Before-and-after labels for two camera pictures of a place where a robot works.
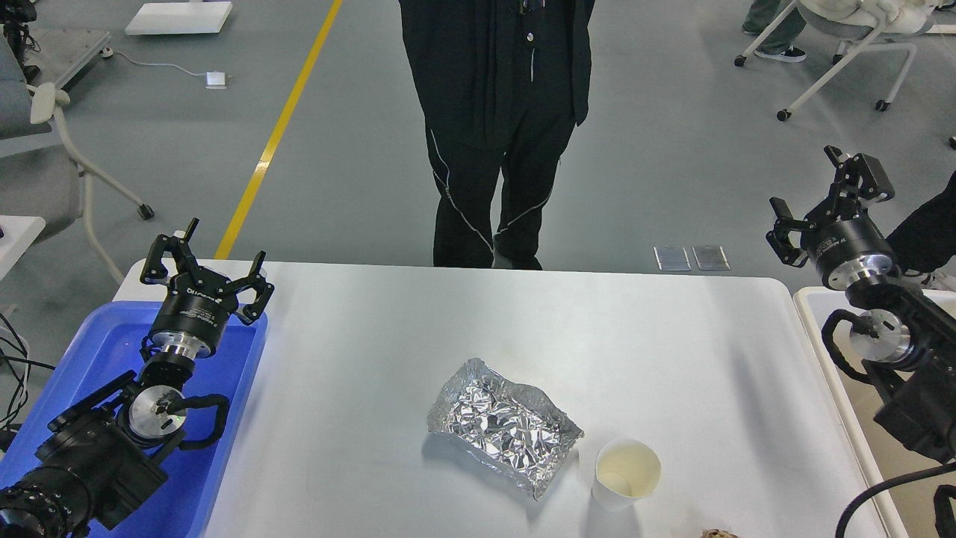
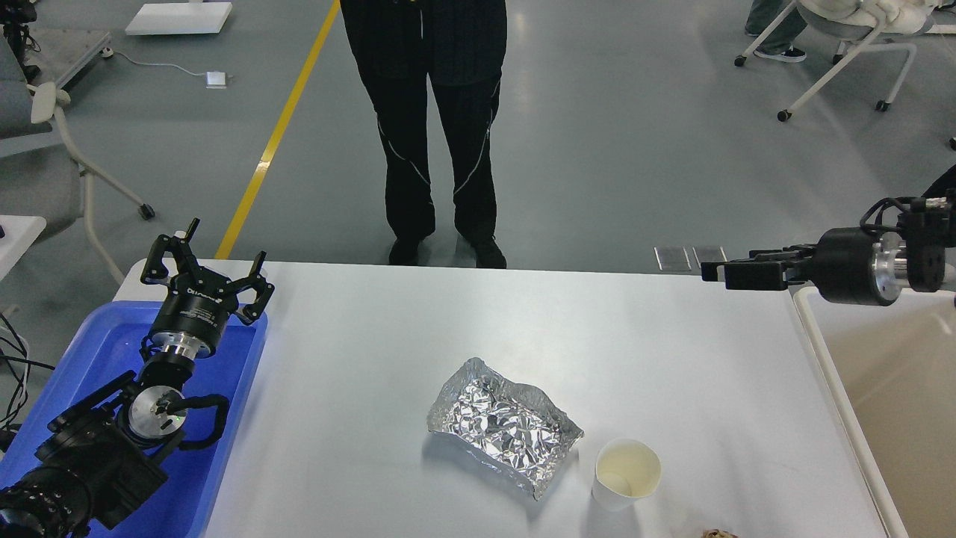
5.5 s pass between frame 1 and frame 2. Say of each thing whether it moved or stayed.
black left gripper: stayed
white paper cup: stayed
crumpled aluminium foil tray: stayed
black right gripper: moved
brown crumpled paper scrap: stayed
